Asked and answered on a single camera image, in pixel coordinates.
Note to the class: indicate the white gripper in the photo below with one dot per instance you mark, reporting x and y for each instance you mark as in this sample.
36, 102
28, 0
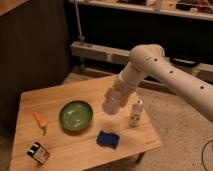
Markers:
125, 89

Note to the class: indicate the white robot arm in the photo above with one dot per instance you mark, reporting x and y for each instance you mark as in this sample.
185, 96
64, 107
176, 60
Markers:
149, 60

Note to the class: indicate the white small bottle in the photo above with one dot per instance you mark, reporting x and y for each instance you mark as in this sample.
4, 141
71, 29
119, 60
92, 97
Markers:
135, 113

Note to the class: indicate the green round plate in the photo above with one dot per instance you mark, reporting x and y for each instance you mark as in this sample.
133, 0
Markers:
76, 115

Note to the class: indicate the blue sponge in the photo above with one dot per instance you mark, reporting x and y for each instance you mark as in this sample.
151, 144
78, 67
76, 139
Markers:
107, 139

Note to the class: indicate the wooden low table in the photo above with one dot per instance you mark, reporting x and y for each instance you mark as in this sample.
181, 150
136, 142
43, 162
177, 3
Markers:
71, 151

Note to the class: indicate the metal vertical pole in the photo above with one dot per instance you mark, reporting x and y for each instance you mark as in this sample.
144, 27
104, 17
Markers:
81, 37

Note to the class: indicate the orange toy carrot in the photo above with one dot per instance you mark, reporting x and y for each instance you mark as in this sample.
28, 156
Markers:
40, 121

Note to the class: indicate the grey metal shelf beam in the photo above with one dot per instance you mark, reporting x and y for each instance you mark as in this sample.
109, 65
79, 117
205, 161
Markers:
120, 56

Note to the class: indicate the black handle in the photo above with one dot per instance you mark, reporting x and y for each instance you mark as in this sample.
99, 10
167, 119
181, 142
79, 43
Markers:
184, 63

